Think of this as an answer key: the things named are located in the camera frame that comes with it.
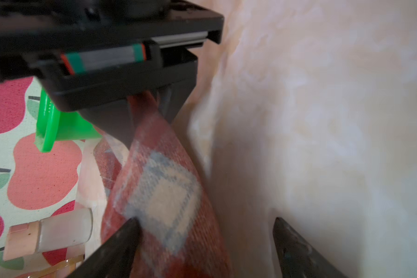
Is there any pink-cap clear bottle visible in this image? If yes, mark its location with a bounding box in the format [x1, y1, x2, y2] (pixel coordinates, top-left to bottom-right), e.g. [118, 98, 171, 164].
[3, 208, 93, 261]

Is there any green plastic basket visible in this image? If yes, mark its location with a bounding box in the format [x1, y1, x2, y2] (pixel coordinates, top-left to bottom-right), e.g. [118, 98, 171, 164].
[35, 89, 101, 153]

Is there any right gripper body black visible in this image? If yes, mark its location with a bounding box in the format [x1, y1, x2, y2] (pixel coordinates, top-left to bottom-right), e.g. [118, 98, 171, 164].
[0, 1, 224, 112]

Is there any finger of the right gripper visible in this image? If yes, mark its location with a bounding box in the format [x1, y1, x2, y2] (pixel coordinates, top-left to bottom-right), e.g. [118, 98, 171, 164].
[79, 96, 139, 149]
[157, 78, 196, 123]

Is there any wooden two-tier shelf rack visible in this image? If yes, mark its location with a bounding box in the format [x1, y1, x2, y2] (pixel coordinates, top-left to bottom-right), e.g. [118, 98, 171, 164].
[17, 255, 85, 278]

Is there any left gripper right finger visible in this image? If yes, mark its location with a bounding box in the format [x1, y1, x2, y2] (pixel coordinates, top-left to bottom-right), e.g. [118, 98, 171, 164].
[272, 217, 345, 278]

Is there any red plaid skirt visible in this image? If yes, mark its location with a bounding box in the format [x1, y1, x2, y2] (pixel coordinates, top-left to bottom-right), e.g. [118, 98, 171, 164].
[94, 92, 232, 278]

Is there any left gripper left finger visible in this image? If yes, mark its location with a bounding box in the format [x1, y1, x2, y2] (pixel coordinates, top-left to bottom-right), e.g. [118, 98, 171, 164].
[68, 218, 142, 278]

